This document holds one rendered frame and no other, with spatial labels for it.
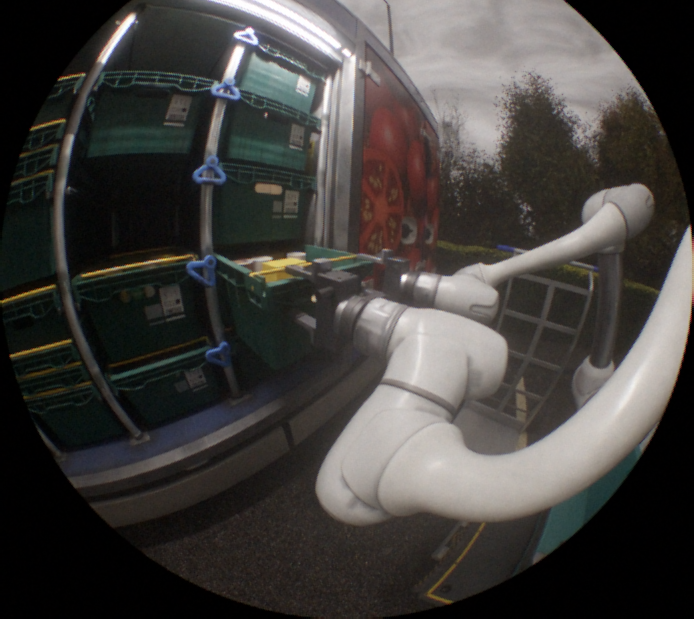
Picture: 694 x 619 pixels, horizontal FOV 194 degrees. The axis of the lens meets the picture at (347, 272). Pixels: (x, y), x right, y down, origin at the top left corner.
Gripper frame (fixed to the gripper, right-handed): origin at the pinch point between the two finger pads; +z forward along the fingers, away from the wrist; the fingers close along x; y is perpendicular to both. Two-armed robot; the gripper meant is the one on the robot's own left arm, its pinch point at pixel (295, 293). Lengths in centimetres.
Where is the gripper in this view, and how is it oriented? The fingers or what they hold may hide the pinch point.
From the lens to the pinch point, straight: 42.2
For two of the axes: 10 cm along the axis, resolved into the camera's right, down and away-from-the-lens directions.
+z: -7.9, -2.1, 5.7
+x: -0.7, 9.6, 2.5
